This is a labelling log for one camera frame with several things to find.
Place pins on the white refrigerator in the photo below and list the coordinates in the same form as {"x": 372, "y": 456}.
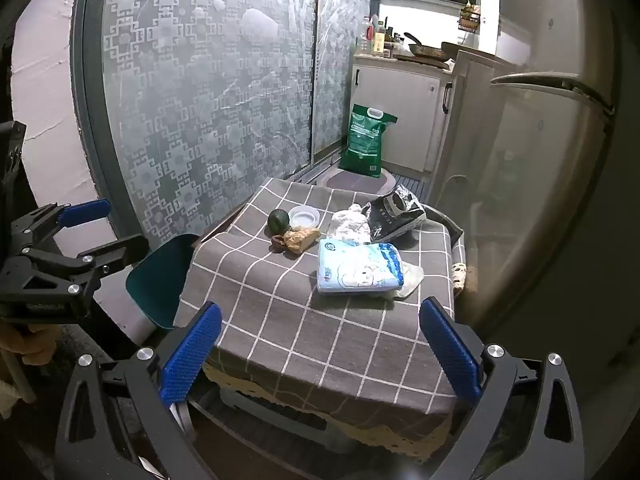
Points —
{"x": 550, "y": 185}

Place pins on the oval purple rug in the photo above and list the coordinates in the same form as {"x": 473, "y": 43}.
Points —
{"x": 350, "y": 180}

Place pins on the white plastic bowl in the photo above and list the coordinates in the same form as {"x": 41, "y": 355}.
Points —
{"x": 305, "y": 218}

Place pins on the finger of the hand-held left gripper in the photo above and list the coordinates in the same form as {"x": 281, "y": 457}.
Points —
{"x": 117, "y": 252}
{"x": 82, "y": 211}

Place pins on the green round fruit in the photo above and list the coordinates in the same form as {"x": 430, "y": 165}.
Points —
{"x": 278, "y": 220}

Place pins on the tall white cabinet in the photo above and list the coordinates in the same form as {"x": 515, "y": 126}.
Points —
{"x": 465, "y": 110}

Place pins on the black foil snack bag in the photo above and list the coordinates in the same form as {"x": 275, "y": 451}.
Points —
{"x": 395, "y": 212}

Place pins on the person's left hand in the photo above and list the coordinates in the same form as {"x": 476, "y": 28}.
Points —
{"x": 30, "y": 347}

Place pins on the low white kitchen cabinet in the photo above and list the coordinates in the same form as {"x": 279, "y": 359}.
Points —
{"x": 400, "y": 90}

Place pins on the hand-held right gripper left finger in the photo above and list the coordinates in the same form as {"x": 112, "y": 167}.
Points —
{"x": 192, "y": 355}

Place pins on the row of condiment bottles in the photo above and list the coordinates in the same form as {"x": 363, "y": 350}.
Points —
{"x": 377, "y": 35}

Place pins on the blue white tissue pack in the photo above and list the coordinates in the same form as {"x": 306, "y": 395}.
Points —
{"x": 357, "y": 267}

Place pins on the frying pan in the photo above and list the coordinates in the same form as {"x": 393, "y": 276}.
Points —
{"x": 425, "y": 49}

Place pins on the white plastic bag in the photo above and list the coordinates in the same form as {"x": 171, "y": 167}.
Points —
{"x": 352, "y": 225}

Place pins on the small brown cup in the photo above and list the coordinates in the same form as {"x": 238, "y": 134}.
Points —
{"x": 276, "y": 243}

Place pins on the green rice bag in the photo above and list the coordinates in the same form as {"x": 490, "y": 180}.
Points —
{"x": 367, "y": 140}

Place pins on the grey checked tablecloth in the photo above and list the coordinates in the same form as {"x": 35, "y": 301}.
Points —
{"x": 300, "y": 340}

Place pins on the blue grey floor mat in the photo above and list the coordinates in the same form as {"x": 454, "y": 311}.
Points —
{"x": 410, "y": 182}

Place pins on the ginger root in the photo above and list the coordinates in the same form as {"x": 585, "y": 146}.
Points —
{"x": 300, "y": 239}

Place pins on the patterned glass sliding door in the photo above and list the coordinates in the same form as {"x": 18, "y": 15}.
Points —
{"x": 342, "y": 60}
{"x": 200, "y": 85}

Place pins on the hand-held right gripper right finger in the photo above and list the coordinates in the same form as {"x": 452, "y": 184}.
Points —
{"x": 450, "y": 355}

